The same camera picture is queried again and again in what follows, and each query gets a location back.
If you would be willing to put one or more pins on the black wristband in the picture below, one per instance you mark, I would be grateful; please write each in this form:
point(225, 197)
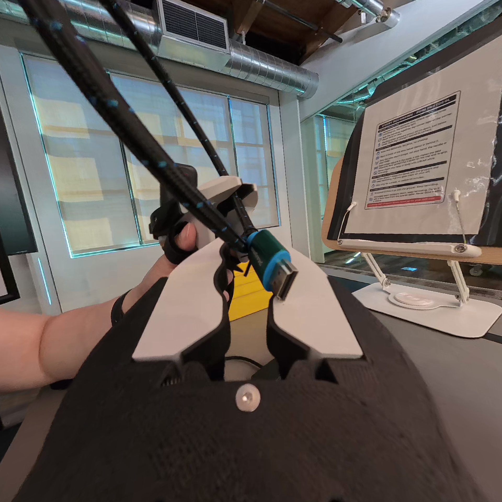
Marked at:
point(120, 308)

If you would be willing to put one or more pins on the yellow plastic bin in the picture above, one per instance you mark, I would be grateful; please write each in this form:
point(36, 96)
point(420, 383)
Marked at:
point(247, 294)

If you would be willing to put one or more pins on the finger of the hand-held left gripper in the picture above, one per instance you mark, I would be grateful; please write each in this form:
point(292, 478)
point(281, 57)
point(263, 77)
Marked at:
point(219, 190)
point(248, 198)

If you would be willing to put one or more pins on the silver ventilation duct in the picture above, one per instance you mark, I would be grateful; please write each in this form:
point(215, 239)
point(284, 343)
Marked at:
point(266, 66)

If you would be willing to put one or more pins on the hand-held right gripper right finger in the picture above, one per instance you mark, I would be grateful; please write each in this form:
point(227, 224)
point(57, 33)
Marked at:
point(317, 317)

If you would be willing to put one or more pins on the wooden document stand white base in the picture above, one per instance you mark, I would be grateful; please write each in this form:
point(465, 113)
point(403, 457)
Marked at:
point(431, 313)

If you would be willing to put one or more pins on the black wall monitor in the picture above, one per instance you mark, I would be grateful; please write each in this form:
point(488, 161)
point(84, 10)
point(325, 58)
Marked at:
point(15, 196)

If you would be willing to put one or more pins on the clear bag with label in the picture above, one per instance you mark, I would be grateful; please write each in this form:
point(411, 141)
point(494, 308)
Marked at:
point(411, 157)

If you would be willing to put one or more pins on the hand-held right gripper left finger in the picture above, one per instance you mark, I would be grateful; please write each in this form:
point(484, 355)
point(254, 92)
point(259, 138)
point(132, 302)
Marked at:
point(176, 317)

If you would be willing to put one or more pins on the large window with blinds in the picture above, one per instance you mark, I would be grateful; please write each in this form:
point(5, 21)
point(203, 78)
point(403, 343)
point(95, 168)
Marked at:
point(333, 164)
point(98, 176)

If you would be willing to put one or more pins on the person's left hand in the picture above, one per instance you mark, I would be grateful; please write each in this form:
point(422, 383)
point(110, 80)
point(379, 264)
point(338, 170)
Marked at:
point(157, 272)

